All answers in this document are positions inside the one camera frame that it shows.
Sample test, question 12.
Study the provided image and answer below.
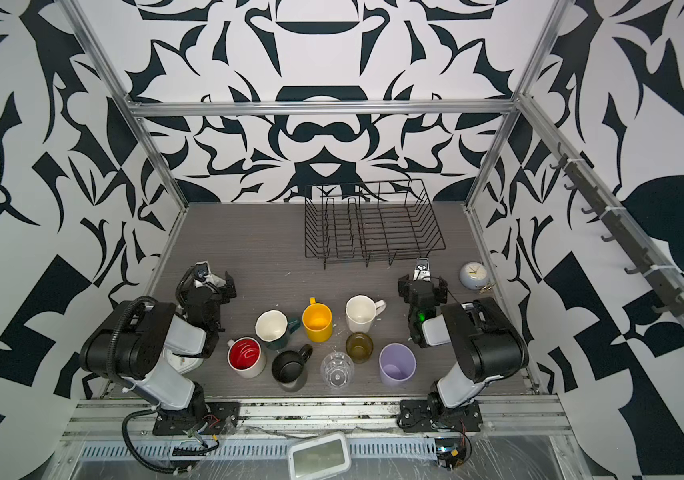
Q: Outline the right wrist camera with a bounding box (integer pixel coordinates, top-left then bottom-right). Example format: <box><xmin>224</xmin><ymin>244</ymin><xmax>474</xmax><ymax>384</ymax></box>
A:
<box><xmin>412</xmin><ymin>258</ymin><xmax>432</xmax><ymax>281</ymax></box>

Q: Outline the clear glass cup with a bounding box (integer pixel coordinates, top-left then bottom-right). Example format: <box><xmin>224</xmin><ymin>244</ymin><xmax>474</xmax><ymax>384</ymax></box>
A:
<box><xmin>320</xmin><ymin>351</ymin><xmax>354</xmax><ymax>389</ymax></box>

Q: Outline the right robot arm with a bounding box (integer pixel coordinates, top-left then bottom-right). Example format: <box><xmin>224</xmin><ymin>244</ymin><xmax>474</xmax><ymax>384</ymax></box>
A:
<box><xmin>397</xmin><ymin>275</ymin><xmax>529</xmax><ymax>418</ymax></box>

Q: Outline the olive glass cup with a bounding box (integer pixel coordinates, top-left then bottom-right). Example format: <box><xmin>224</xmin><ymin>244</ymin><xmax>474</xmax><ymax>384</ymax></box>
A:
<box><xmin>345</xmin><ymin>332</ymin><xmax>374</xmax><ymax>364</ymax></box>

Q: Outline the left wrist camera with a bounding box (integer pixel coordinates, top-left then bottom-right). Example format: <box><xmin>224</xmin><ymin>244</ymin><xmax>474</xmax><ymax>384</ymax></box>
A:
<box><xmin>192</xmin><ymin>261</ymin><xmax>226</xmax><ymax>288</ymax></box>

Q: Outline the round grey alarm clock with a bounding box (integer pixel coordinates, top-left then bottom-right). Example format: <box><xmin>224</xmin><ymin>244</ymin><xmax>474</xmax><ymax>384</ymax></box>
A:
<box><xmin>458</xmin><ymin>261</ymin><xmax>490</xmax><ymax>291</ymax></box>

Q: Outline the lilac plastic cup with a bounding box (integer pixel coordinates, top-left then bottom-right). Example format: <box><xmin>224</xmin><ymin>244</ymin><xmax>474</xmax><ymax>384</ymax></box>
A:
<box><xmin>378</xmin><ymin>343</ymin><xmax>417</xmax><ymax>387</ymax></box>

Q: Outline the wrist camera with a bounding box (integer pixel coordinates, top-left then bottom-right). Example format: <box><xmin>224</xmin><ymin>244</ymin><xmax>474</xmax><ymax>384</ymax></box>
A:
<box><xmin>412</xmin><ymin>258</ymin><xmax>432</xmax><ymax>281</ymax></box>
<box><xmin>192</xmin><ymin>261</ymin><xmax>226</xmax><ymax>288</ymax></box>

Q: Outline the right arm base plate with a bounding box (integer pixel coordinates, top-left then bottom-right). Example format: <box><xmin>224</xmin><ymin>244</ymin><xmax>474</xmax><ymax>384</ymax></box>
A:
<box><xmin>396</xmin><ymin>399</ymin><xmax>483</xmax><ymax>433</ymax></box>

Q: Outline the black mug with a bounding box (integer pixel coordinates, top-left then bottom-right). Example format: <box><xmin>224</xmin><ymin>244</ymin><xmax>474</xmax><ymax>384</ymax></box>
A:
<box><xmin>271</xmin><ymin>344</ymin><xmax>313</xmax><ymax>392</ymax></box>

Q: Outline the cream white mug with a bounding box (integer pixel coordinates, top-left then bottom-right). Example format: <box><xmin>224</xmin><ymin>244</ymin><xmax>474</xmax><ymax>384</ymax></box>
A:
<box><xmin>345</xmin><ymin>295</ymin><xmax>387</xmax><ymax>333</ymax></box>

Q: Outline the yellow mug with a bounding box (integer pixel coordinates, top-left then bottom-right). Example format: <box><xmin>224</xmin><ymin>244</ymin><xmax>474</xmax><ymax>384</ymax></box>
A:
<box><xmin>301</xmin><ymin>297</ymin><xmax>333</xmax><ymax>343</ymax></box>

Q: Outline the dark green mug white inside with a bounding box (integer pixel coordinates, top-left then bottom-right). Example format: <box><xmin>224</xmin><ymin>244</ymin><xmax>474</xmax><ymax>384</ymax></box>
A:
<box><xmin>255</xmin><ymin>310</ymin><xmax>301</xmax><ymax>351</ymax></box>

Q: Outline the black wire dish rack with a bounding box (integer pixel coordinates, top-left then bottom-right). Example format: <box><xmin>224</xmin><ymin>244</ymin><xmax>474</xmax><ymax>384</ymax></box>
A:
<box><xmin>304</xmin><ymin>180</ymin><xmax>446</xmax><ymax>266</ymax></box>

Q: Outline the white mug red inside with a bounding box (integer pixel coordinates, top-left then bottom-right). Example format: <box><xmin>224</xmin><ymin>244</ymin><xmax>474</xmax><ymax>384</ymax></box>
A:
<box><xmin>227</xmin><ymin>337</ymin><xmax>267</xmax><ymax>379</ymax></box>

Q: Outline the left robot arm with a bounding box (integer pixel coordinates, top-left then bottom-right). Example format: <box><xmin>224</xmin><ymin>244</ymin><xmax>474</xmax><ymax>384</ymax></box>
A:
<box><xmin>79</xmin><ymin>262</ymin><xmax>237</xmax><ymax>431</ymax></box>

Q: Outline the small circuit board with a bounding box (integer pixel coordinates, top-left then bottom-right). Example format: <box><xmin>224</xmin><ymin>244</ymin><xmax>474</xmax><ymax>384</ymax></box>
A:
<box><xmin>435</xmin><ymin>437</ymin><xmax>472</xmax><ymax>470</ymax></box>

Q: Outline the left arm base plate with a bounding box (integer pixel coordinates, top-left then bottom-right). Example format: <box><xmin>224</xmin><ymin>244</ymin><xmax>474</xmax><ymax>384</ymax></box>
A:
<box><xmin>152</xmin><ymin>401</ymin><xmax>241</xmax><ymax>436</ymax></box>

